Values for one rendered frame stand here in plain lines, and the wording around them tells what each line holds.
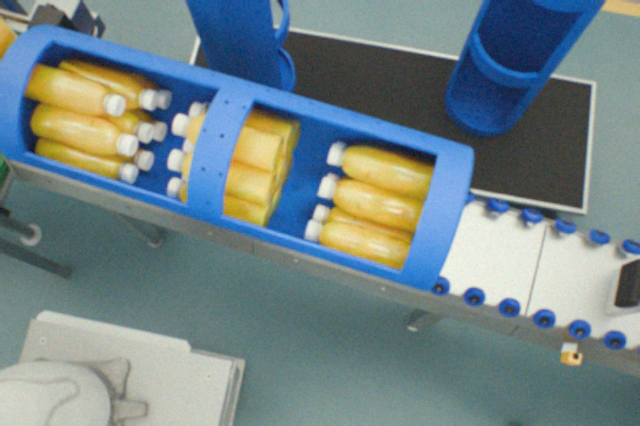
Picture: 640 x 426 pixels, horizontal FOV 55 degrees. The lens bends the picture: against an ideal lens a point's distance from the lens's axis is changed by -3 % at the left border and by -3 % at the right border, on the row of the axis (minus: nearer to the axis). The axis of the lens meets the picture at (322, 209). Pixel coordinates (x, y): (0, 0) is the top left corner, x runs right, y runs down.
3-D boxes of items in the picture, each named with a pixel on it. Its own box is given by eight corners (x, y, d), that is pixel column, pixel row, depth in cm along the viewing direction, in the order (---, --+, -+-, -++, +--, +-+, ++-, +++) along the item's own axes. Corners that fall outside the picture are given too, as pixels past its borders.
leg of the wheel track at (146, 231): (159, 249, 229) (102, 202, 168) (145, 244, 229) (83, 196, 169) (165, 234, 230) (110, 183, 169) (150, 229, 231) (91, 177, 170)
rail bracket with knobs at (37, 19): (66, 64, 149) (49, 43, 139) (40, 57, 149) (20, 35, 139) (83, 30, 151) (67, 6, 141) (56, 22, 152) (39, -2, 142)
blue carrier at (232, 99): (418, 305, 128) (448, 271, 101) (29, 180, 135) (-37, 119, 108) (451, 182, 137) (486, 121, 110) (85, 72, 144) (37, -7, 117)
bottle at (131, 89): (51, 91, 123) (136, 116, 121) (58, 56, 121) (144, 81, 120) (70, 91, 130) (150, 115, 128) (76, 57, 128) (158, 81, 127)
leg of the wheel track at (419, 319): (419, 332, 221) (456, 315, 160) (403, 327, 221) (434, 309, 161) (424, 317, 222) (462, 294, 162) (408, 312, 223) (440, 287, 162)
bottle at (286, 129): (297, 128, 126) (210, 102, 127) (294, 119, 119) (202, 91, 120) (286, 161, 125) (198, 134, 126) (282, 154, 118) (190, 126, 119)
